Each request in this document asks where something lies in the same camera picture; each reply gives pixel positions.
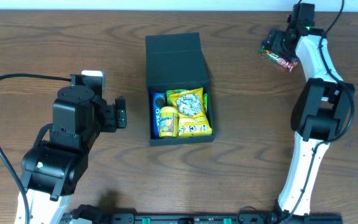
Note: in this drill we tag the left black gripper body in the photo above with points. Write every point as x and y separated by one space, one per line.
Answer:
119 112

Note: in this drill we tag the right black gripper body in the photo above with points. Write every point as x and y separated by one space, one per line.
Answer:
276 42

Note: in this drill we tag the blue Oreo cookie pack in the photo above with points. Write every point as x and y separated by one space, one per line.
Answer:
158 102

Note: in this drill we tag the green red candy bar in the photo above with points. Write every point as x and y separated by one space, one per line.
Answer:
283 63

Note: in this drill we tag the green Haribo gummy bag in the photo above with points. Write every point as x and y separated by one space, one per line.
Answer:
170 92

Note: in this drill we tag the yellow candy jar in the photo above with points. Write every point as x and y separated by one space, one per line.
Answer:
168 127

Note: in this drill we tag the black gift box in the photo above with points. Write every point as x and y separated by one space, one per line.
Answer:
176 61

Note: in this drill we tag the yellow Hacks candy bag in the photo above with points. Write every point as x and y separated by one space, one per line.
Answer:
192 118

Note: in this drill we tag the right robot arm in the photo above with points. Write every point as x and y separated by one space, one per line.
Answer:
323 113

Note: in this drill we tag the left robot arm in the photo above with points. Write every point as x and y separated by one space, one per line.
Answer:
58 158

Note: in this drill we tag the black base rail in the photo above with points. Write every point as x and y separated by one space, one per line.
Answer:
93 215

